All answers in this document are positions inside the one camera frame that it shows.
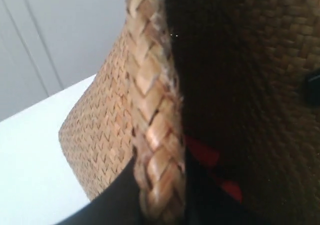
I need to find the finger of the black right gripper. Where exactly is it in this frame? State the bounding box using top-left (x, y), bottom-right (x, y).
top-left (301, 68), bottom-right (320, 108)

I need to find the woven brown basket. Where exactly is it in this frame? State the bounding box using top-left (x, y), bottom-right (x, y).
top-left (58, 0), bottom-right (320, 225)

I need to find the red cylinder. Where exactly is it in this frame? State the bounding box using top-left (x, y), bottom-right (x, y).
top-left (220, 180), bottom-right (243, 203)
top-left (186, 136), bottom-right (220, 168)

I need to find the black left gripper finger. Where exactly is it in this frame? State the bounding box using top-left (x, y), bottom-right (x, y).
top-left (79, 157), bottom-right (146, 225)

